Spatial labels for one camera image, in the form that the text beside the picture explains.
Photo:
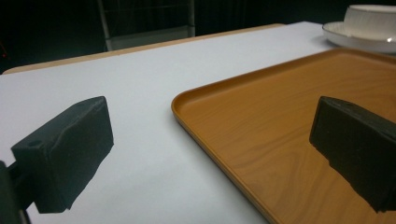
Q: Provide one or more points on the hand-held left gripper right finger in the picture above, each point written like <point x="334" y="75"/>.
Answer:
<point x="355" y="143"/>

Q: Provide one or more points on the wood-grain brown tray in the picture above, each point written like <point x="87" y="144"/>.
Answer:
<point x="280" y="124"/>

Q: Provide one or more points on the white cup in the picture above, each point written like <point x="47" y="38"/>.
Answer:
<point x="370" y="21"/>

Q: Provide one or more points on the white saucer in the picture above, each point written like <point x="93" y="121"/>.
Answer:
<point x="351" y="39"/>

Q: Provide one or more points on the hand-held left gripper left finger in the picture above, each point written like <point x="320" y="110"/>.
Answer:
<point x="65" y="149"/>

